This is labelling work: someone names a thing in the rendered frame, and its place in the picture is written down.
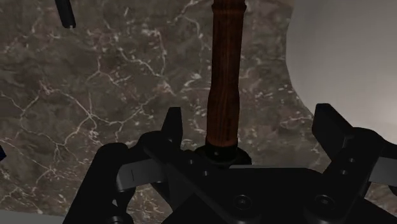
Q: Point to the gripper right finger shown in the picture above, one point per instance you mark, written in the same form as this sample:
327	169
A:
350	149

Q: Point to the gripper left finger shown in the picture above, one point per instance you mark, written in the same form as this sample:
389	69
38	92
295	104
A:
102	173

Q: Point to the small dark object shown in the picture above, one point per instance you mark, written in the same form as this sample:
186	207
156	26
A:
2	153

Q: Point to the black stick-shaped object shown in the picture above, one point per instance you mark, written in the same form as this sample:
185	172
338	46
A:
65	14

